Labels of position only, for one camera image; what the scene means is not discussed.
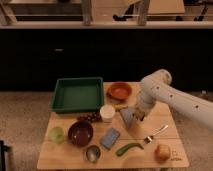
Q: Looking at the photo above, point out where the dark grapes bunch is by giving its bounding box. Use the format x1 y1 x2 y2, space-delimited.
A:
78 113 101 123

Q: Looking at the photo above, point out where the green cup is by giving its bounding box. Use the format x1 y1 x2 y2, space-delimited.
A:
48 127 64 144

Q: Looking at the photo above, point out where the green plastic tray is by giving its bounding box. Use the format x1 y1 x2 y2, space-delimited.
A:
51 77 104 113

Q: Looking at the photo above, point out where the green cucumber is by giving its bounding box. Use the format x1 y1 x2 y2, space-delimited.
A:
116 143 144 157

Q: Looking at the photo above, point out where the blue sponge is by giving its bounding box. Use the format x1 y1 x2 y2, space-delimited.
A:
100 128 120 150

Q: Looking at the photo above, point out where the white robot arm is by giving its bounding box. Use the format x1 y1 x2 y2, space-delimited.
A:
134 69 213 131

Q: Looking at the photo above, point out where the orange fruit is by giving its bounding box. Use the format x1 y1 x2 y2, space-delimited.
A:
155 144 171 161

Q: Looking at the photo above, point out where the metal fork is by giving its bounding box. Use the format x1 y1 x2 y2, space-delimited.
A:
144 125 168 144

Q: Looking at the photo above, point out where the white cup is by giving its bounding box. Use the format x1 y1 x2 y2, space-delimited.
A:
100 105 116 122

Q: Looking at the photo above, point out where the orange bowl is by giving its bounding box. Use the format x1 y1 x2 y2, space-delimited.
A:
107 82 132 100

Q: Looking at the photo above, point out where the grey triangular cloth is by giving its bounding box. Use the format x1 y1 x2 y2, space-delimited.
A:
120 107 137 129

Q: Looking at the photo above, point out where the small metal bowl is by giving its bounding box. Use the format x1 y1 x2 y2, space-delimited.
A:
86 145 101 163

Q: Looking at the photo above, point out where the yellow banana piece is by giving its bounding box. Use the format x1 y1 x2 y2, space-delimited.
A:
115 105 128 110

